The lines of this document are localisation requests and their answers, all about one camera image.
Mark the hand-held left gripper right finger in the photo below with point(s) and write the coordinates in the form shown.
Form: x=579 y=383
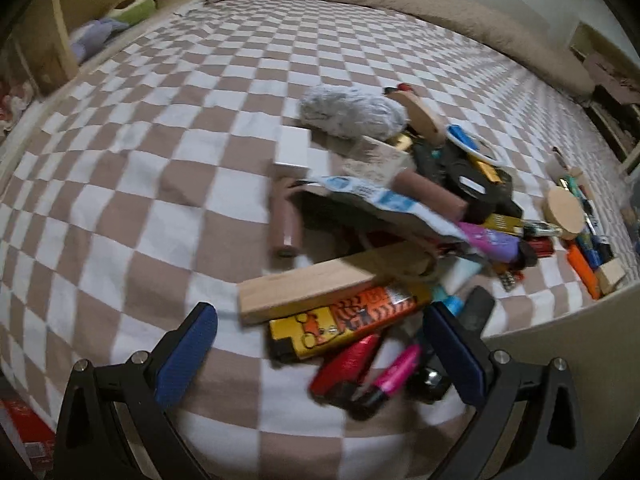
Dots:
x=455 y=355

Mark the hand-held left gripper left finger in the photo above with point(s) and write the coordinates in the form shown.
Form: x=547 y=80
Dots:
x=187 y=355

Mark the white storage container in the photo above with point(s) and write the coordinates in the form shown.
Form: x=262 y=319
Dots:
x=550 y=330

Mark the yellow orange tiger packet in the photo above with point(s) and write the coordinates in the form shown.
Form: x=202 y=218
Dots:
x=345 y=320

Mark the long wooden block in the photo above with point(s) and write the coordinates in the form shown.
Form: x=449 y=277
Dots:
x=310 y=285

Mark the blue metallic lighter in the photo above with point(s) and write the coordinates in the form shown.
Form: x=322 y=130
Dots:
x=592 y=252

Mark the blue white plastic pouch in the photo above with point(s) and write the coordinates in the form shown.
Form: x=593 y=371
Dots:
x=380 y=197

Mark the cream printed box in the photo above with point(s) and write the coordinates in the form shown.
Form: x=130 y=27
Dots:
x=375 y=160

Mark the dark grey marker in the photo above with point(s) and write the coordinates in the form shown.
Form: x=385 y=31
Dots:
x=477 y=307

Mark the pink marker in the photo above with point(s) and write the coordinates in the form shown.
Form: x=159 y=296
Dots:
x=395 y=375

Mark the purple tube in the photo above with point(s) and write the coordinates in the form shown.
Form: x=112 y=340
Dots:
x=490 y=245

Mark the gold packet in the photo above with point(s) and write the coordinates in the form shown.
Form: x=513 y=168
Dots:
x=502 y=222

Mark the orange marker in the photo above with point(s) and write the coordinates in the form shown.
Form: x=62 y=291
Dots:
x=584 y=272

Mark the brown cylinder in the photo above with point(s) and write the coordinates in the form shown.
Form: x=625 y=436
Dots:
x=430 y=195
x=286 y=220

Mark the black device with white window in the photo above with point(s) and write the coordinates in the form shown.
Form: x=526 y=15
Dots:
x=470 y=185

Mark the small wooden cube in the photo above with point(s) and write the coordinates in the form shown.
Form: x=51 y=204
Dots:
x=611 y=277

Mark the round wooden disc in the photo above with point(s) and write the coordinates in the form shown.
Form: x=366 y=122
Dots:
x=565 y=212

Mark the red box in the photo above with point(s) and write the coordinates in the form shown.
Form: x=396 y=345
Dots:
x=25 y=435

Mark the teal lighter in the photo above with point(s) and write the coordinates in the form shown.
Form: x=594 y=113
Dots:
x=577 y=197

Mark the small white box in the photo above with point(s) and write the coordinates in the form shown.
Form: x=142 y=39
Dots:
x=292 y=147

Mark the wooden oval block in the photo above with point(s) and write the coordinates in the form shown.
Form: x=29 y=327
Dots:
x=420 y=117

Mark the grey fuzzy pouch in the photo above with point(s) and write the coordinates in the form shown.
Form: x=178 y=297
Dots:
x=350 y=110

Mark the checkered bed sheet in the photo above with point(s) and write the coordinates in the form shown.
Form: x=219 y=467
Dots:
x=200 y=85

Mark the red doll display case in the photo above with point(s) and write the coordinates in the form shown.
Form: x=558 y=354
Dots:
x=12 y=100

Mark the wooden side shelf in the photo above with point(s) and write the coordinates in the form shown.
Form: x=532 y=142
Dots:
x=610 y=85

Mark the purple plush toy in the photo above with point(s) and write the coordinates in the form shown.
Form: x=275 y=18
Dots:
x=97 y=37

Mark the beige duvet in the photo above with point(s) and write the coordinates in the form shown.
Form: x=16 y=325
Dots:
x=475 y=15

